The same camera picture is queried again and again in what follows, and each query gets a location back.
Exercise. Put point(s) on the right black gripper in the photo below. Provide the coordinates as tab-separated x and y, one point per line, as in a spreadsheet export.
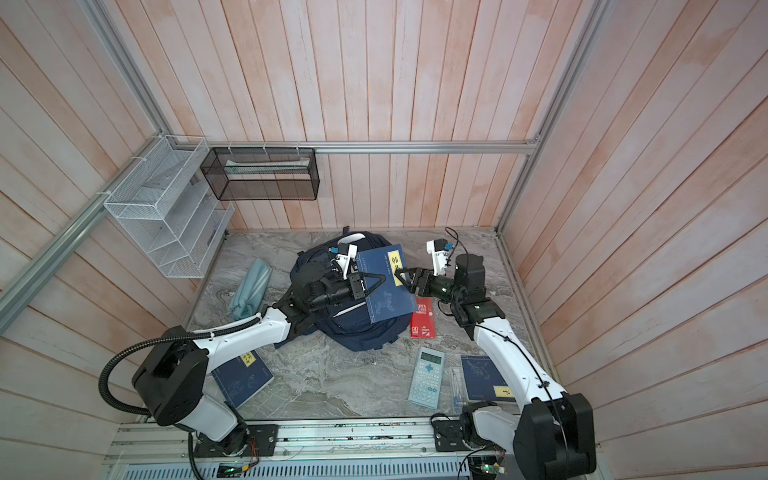
422	274

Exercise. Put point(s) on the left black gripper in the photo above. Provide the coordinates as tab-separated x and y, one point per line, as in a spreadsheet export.
356	282

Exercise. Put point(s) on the blue notebook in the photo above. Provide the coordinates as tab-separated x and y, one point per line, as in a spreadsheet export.
483	381
390	300
241	378

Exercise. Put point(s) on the navy blue student backpack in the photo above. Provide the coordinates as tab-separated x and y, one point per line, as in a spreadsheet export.
347	323

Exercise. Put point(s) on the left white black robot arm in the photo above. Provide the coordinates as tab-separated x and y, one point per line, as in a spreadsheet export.
171	379

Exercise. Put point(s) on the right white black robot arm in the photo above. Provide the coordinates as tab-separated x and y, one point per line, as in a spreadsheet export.
553	437

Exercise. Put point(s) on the red small booklet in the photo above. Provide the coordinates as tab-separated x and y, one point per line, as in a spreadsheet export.
422	325

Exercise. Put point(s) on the light blue calculator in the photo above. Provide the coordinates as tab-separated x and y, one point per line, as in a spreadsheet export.
427	378

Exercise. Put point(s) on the clear plastic ruler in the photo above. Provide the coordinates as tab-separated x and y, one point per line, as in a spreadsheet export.
458	389

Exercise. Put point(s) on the light teal pencil pouch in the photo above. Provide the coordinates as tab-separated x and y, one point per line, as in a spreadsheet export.
248	297

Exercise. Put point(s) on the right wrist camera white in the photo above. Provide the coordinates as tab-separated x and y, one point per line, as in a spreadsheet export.
440	251

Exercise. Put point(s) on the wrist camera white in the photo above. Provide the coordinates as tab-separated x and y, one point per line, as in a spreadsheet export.
342	257
440	251

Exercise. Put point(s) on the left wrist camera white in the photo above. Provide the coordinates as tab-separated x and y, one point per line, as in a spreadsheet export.
342	257

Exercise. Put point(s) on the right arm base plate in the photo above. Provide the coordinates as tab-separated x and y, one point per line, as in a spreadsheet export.
449	435

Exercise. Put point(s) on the black mesh wall basket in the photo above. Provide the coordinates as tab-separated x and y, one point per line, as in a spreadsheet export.
262	173

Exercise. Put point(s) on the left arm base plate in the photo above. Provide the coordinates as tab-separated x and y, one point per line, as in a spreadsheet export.
244	441

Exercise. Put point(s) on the white wire mesh shelf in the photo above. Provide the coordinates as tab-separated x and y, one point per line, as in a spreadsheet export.
168	208

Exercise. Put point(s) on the aluminium front rail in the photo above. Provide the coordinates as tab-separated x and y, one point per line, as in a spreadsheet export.
365	448

